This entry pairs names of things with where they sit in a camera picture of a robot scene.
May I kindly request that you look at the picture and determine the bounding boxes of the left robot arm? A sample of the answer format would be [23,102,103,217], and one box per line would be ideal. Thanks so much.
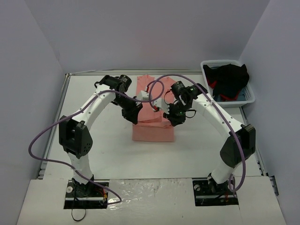
[59,75,143,196]

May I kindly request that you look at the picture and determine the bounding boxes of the black and red clothes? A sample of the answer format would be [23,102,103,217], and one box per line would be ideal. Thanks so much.
[203,64,249,101]

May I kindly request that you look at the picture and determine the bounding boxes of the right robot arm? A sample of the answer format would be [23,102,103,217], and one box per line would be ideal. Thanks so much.
[164,81,256,194]

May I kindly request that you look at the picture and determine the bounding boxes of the black loop cable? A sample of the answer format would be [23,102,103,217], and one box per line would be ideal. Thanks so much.
[71,207,87,222]

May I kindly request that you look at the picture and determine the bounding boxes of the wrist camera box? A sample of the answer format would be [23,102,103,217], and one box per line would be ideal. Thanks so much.
[136,90,150,103]
[152,98,170,114]

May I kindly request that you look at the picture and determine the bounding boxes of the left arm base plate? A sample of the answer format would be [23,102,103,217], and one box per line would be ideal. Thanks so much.
[64,180,108,210]

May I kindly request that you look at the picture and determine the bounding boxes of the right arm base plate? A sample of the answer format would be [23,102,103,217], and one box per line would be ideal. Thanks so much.
[192,178,239,207]

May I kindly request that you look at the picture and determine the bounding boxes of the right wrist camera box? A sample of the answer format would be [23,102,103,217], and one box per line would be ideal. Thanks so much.
[152,98,170,114]

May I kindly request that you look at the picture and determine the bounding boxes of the pink t shirt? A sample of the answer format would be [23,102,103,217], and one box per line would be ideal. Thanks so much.
[132,75,176,142]

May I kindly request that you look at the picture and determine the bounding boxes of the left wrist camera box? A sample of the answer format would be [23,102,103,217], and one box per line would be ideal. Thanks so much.
[136,90,150,103]

